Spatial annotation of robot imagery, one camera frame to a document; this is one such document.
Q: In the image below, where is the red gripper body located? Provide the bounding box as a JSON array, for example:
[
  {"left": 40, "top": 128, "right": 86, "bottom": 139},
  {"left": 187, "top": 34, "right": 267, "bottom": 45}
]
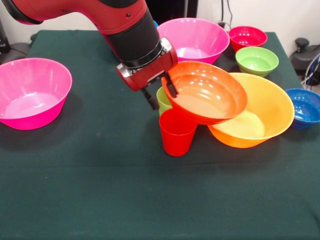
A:
[{"left": 116, "top": 36, "right": 179, "bottom": 93}]

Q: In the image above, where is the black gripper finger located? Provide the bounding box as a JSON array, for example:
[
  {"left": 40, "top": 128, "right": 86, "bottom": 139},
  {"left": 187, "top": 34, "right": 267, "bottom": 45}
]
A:
[
  {"left": 140, "top": 86, "right": 160, "bottom": 111},
  {"left": 165, "top": 72, "right": 179, "bottom": 99}
]

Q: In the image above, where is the green cup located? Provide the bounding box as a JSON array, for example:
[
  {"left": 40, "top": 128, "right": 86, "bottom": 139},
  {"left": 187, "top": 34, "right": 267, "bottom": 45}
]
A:
[{"left": 156, "top": 86, "right": 173, "bottom": 117}]

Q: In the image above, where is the orange-red bowl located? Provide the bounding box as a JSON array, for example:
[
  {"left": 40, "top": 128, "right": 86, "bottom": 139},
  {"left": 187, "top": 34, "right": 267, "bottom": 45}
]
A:
[{"left": 161, "top": 60, "right": 249, "bottom": 126}]

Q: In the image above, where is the red cup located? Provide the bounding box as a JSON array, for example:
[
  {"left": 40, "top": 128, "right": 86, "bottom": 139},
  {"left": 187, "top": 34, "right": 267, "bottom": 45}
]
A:
[{"left": 159, "top": 109, "right": 198, "bottom": 157}]

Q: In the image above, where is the large orange bowl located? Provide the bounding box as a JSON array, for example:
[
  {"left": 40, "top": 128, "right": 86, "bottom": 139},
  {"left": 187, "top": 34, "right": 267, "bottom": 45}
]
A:
[{"left": 207, "top": 72, "right": 296, "bottom": 149}]

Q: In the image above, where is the large pink bowl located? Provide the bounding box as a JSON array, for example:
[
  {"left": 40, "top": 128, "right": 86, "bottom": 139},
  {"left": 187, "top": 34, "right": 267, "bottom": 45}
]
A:
[
  {"left": 0, "top": 57, "right": 73, "bottom": 131},
  {"left": 156, "top": 17, "right": 231, "bottom": 65}
]

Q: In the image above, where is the small green bowl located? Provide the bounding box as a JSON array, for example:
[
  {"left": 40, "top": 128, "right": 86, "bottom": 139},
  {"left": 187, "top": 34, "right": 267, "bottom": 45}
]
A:
[{"left": 235, "top": 46, "right": 280, "bottom": 78}]

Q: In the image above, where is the small crimson bowl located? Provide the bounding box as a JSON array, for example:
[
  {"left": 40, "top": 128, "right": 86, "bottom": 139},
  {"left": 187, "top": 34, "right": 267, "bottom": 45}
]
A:
[{"left": 228, "top": 25, "right": 268, "bottom": 53}]

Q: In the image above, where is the dark green tablecloth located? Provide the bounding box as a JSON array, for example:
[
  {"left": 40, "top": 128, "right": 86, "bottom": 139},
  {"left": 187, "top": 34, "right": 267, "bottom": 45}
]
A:
[{"left": 0, "top": 29, "right": 320, "bottom": 240}]

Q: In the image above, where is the small dark blue bowl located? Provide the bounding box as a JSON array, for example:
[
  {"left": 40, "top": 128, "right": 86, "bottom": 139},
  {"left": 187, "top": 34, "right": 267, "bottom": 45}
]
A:
[{"left": 284, "top": 88, "right": 320, "bottom": 130}]

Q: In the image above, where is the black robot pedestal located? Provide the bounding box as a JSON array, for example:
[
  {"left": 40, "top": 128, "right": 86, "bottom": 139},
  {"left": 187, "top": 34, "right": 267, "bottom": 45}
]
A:
[{"left": 146, "top": 0, "right": 200, "bottom": 26}]

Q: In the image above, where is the black cable with plug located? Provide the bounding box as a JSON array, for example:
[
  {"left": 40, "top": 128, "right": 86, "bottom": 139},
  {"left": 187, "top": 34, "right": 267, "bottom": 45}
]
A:
[{"left": 217, "top": 0, "right": 234, "bottom": 29}]

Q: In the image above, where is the tangle of cables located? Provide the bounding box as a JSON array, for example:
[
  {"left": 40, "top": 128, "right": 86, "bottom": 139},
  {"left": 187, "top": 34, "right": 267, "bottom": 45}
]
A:
[{"left": 299, "top": 54, "right": 320, "bottom": 87}]

